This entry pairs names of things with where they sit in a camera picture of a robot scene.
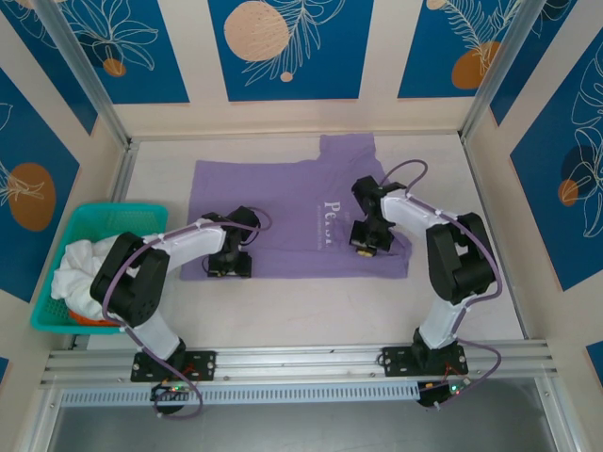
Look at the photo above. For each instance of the orange t-shirt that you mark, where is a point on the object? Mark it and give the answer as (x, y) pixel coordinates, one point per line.
(87, 320)

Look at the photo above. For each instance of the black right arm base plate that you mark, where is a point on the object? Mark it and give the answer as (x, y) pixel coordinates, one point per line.
(396, 362)

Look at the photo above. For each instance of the blue floral wall panel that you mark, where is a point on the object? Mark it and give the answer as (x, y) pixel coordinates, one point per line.
(556, 61)
(28, 141)
(59, 70)
(556, 188)
(292, 61)
(438, 56)
(155, 70)

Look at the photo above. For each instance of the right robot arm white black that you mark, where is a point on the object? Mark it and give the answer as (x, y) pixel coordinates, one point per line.
(461, 263)

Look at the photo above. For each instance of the black electronics board with LEDs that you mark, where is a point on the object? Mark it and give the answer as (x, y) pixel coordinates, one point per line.
(438, 393)
(175, 388)

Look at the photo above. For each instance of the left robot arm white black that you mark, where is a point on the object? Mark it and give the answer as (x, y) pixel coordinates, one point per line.
(141, 282)

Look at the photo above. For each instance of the purple t-shirt with white print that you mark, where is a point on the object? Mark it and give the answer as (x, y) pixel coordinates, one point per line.
(282, 212)

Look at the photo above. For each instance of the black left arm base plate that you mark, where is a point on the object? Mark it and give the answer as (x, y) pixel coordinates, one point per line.
(205, 365)

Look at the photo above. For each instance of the aluminium frame post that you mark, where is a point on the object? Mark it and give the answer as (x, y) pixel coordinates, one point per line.
(89, 80)
(499, 80)

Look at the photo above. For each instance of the teal plastic basket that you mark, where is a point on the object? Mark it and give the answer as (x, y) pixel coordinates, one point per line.
(118, 219)

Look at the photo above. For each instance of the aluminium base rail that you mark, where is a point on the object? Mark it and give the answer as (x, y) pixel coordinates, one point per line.
(292, 365)

